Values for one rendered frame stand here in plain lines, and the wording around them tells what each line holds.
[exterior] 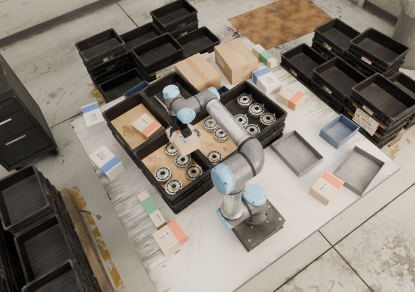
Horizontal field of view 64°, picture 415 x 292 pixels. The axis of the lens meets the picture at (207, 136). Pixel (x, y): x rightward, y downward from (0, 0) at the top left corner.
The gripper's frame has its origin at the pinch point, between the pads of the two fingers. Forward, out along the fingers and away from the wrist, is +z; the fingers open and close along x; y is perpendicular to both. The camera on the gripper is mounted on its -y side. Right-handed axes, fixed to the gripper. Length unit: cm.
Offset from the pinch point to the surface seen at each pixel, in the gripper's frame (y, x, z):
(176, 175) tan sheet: -3.4, 10.6, 26.6
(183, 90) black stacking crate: 54, -28, 26
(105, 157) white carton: 37, 40, 30
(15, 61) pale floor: 289, 79, 107
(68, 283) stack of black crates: -10, 95, 61
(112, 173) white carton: 25, 42, 34
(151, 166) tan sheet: 10.9, 19.8, 26.5
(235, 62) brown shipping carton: 52, -72, 23
